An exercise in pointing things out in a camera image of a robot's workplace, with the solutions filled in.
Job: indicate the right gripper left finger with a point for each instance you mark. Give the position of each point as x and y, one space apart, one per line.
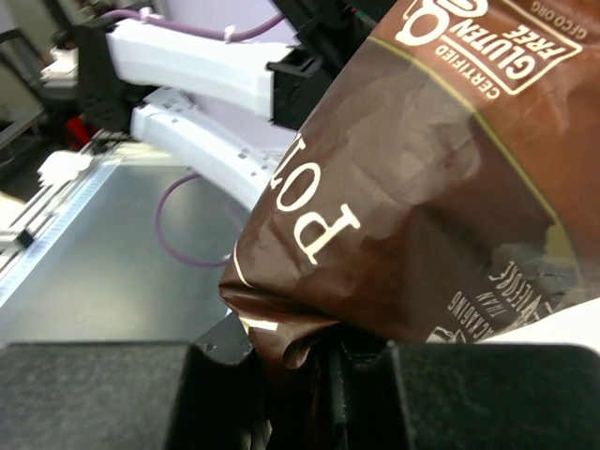
207 394

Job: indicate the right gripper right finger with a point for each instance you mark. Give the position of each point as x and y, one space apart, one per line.
533 388

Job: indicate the dark brown sea salt bag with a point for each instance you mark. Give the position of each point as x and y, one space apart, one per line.
445 188

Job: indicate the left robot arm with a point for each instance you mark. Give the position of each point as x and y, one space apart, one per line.
139 73

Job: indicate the aluminium mounting rail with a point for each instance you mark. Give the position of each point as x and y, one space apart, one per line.
68 180

